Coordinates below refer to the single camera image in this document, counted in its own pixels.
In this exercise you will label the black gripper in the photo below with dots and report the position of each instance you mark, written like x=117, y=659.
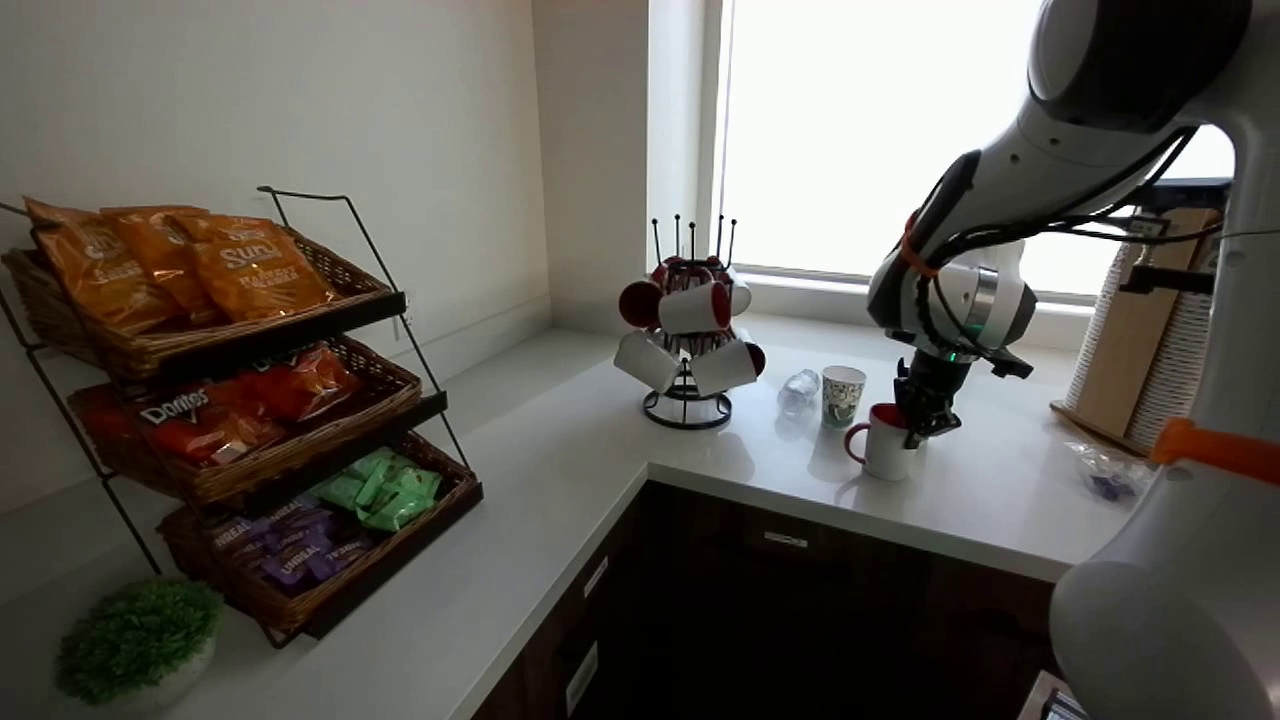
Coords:
x=931, y=376

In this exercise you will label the white mug red interior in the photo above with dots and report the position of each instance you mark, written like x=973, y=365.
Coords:
x=693, y=309
x=724, y=365
x=880, y=455
x=642, y=305
x=644, y=361

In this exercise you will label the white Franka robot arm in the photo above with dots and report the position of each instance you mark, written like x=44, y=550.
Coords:
x=1134, y=83

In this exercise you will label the small patterned paper cup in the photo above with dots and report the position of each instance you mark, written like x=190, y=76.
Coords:
x=843, y=397

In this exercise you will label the clear plastic cup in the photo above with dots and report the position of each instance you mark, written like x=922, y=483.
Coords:
x=801, y=389

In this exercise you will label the red printed mug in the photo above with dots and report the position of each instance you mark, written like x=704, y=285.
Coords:
x=693, y=272

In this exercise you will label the clear plastic bag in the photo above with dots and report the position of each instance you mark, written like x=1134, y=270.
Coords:
x=1112, y=479

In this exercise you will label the dark wood cabinet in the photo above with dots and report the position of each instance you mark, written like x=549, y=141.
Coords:
x=801, y=612

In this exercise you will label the white stacked cups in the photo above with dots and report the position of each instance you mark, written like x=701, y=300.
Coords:
x=1191, y=365

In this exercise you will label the small pale rimmed box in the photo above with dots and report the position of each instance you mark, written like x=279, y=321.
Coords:
x=1058, y=698

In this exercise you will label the green snack packet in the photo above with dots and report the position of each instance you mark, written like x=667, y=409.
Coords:
x=357, y=483
x=404, y=506

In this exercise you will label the wicker basket with small packets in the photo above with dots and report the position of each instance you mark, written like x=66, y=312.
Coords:
x=344, y=584

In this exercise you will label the purple snack packet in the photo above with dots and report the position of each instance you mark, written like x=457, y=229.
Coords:
x=309, y=562
x=275, y=529

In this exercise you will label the wicker basket with red bags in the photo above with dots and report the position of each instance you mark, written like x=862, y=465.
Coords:
x=294, y=460

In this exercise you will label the wicker basket with orange bags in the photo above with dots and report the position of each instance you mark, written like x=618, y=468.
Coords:
x=265, y=334

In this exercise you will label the orange chips bag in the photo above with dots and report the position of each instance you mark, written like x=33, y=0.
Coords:
x=257, y=266
x=162, y=255
x=92, y=272

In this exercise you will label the red Doritos chips bag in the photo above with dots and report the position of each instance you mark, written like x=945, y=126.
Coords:
x=201, y=424

